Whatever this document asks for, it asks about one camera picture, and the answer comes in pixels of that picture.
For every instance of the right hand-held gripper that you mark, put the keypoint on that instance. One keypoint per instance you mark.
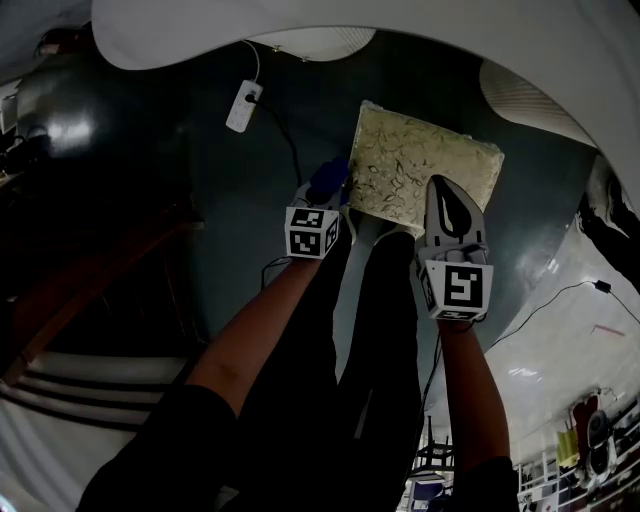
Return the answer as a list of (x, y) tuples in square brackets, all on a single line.
[(462, 292)]

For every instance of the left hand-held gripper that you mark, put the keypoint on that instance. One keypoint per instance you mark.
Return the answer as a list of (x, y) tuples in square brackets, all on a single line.
[(305, 240)]

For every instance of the blue cloth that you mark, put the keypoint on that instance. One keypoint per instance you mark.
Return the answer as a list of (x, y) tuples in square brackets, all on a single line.
[(330, 175)]

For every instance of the cream patterned footstool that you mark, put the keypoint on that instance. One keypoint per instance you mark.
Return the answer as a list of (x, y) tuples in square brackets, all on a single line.
[(400, 160)]

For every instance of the person's right forearm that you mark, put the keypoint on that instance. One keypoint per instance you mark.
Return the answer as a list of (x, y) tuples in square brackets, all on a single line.
[(470, 390)]

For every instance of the person's left forearm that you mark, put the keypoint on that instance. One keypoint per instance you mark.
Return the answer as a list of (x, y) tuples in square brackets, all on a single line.
[(250, 340)]

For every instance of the white power strip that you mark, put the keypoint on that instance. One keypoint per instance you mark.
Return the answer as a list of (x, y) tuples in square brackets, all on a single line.
[(245, 106)]

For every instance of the person's black trousers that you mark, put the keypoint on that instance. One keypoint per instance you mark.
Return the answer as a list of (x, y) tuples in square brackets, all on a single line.
[(390, 325)]

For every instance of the red floor tape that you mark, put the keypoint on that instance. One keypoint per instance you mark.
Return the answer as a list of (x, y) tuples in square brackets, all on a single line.
[(609, 330)]

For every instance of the dark stool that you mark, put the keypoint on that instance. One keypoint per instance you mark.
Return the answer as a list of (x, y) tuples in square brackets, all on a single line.
[(434, 452)]

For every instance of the yellow bag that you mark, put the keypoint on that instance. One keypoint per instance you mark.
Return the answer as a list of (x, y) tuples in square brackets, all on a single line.
[(568, 447)]

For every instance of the grey round appliance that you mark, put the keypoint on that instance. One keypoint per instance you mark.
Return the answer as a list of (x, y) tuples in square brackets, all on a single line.
[(598, 440)]

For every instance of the person's black shirt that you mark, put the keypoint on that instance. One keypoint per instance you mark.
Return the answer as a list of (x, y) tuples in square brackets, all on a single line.
[(160, 450)]

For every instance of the white striped bedding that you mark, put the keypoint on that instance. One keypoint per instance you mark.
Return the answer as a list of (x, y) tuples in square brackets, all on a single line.
[(60, 450)]

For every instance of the dark wooden bed frame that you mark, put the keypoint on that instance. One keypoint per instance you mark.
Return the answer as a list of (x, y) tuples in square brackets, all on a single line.
[(100, 300)]

